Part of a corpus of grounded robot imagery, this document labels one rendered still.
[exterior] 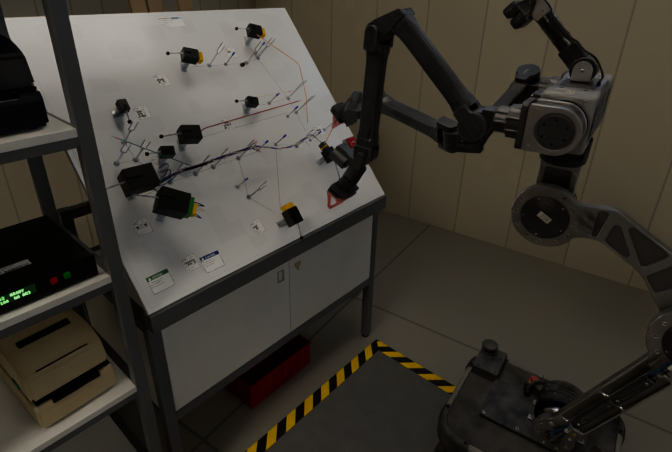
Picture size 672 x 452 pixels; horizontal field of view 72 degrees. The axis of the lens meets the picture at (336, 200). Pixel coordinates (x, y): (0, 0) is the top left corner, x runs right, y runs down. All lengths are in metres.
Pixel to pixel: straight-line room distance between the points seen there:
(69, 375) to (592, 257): 3.06
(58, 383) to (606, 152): 2.99
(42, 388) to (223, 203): 0.75
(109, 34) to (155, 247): 0.78
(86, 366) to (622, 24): 2.99
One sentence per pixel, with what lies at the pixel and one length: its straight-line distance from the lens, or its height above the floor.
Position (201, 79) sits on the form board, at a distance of 1.91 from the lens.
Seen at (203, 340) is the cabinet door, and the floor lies 0.63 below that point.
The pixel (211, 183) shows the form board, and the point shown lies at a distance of 1.70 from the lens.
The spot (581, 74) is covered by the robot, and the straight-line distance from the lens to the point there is 1.47.
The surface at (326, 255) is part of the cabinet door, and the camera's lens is 2.02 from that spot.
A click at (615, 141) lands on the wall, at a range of 3.27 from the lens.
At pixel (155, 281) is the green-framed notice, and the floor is 0.93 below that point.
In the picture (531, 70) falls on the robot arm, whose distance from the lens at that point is 1.79.
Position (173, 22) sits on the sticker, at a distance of 2.02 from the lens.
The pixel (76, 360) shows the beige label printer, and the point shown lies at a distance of 1.54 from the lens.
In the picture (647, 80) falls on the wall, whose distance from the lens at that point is 3.19.
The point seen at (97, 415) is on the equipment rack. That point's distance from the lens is 1.60.
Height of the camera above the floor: 1.77
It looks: 26 degrees down
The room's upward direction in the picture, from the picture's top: 1 degrees clockwise
